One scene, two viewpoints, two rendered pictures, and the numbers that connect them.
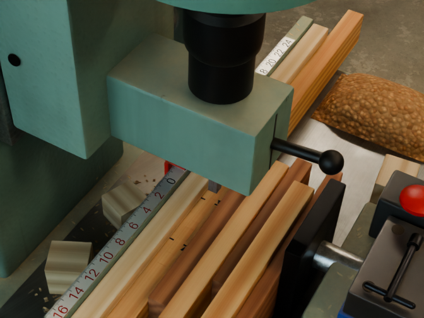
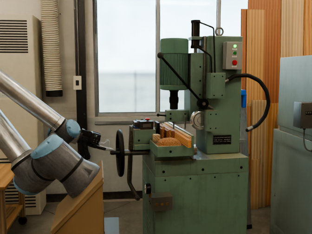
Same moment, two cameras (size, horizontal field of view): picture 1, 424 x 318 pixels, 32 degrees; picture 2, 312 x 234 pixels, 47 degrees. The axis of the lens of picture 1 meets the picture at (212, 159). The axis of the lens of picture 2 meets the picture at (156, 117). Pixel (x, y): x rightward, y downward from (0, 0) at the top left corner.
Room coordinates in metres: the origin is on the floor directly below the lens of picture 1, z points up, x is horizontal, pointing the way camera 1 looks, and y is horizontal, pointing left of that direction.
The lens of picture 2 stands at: (2.10, -1.51, 1.30)
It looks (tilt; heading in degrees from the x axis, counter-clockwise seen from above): 7 degrees down; 141
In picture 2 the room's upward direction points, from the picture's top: straight up
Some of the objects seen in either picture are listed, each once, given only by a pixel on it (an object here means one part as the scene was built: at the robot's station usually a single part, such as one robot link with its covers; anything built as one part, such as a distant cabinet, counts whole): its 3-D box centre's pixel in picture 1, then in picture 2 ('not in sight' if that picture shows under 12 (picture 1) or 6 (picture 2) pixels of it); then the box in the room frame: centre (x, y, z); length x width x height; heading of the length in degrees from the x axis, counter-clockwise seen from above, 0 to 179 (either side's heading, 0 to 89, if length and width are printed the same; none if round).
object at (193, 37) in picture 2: not in sight; (196, 34); (0.51, 0.12, 1.54); 0.08 x 0.08 x 0.17; 62
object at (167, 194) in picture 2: not in sight; (160, 201); (0.61, -0.25, 0.58); 0.12 x 0.08 x 0.08; 62
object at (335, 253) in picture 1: (342, 264); (152, 129); (0.37, -0.11, 0.95); 0.09 x 0.07 x 0.09; 152
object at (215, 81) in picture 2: not in sight; (215, 85); (0.68, 0.12, 1.23); 0.09 x 0.08 x 0.15; 62
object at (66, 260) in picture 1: (70, 267); not in sight; (0.44, 0.14, 0.82); 0.04 x 0.04 x 0.04; 0
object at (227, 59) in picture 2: not in sight; (232, 55); (0.72, 0.21, 1.40); 0.10 x 0.06 x 0.16; 62
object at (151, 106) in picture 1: (199, 117); (177, 116); (0.46, 0.01, 1.03); 0.14 x 0.07 x 0.09; 62
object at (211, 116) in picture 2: not in sight; (210, 120); (0.67, 0.09, 1.02); 0.09 x 0.07 x 0.12; 152
